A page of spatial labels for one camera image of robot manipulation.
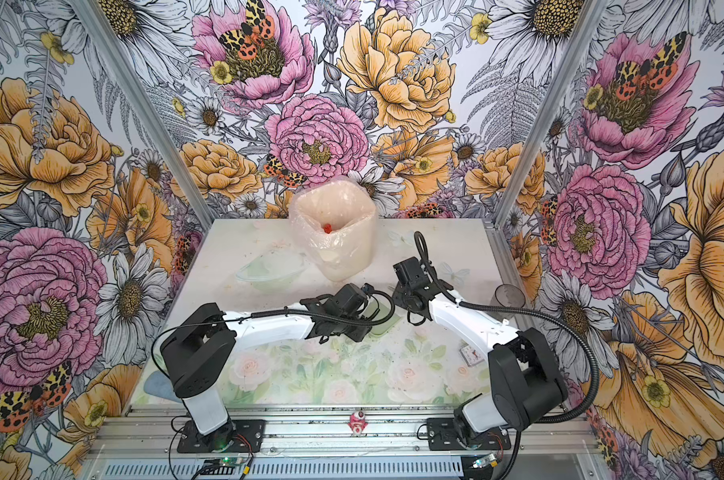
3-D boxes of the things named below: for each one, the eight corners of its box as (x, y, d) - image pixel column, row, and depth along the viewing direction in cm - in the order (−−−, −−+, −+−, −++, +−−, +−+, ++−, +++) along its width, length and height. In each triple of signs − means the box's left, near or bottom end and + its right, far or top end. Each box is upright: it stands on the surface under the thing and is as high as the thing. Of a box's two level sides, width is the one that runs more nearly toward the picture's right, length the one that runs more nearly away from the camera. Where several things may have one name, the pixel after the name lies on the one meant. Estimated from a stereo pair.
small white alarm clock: (469, 367, 87) (472, 364, 85) (459, 351, 91) (461, 347, 88) (481, 362, 88) (483, 358, 86) (470, 346, 92) (473, 342, 89)
